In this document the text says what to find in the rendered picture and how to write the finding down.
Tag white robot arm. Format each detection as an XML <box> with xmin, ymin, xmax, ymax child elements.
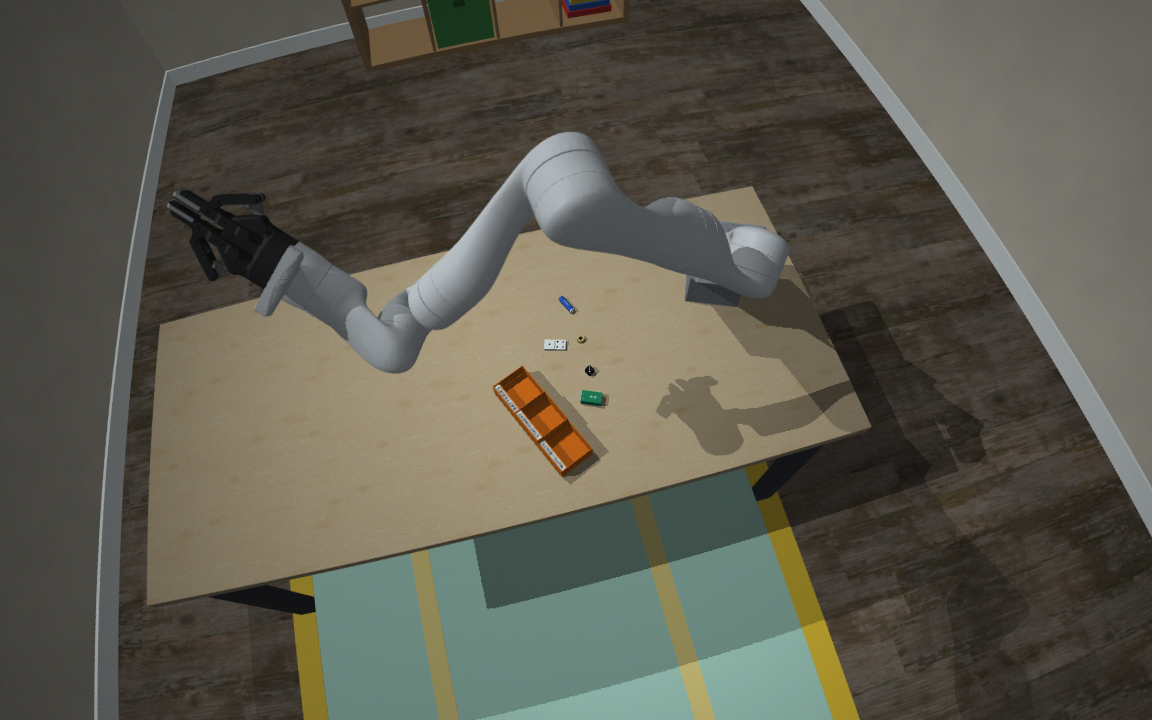
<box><xmin>253</xmin><ymin>132</ymin><xmax>789</xmax><ymax>374</ymax></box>

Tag orange three-compartment bin rack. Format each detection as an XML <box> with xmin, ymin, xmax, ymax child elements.
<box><xmin>493</xmin><ymin>366</ymin><xmax>593</xmax><ymax>477</ymax></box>

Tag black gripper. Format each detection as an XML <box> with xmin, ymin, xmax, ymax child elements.
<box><xmin>167</xmin><ymin>190</ymin><xmax>300</xmax><ymax>289</ymax></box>

